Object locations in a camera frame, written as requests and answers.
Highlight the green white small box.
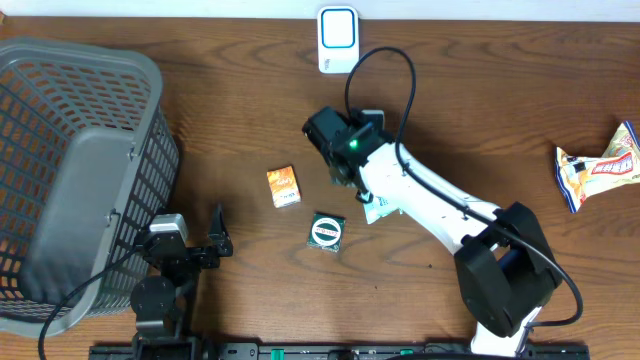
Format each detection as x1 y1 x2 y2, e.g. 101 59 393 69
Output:
307 212 346 253

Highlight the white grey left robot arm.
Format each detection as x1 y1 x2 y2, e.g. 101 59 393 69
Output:
130 205 233 360

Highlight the dark grey plastic basket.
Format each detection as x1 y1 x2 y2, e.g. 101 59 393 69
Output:
1 38 179 338

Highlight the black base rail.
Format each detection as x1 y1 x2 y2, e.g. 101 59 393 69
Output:
89 341 591 360

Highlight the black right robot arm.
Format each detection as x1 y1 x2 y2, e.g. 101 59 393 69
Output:
302 107 562 356

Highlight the orange small box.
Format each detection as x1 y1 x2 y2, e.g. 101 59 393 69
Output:
267 166 301 208

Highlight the white barcode scanner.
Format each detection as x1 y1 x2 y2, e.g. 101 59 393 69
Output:
317 5 360 74

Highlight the yellow orange snack bag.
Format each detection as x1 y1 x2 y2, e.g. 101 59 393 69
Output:
554 121 639 213

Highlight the mint green wet wipes pack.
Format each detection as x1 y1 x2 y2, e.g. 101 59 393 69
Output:
363 196 399 224

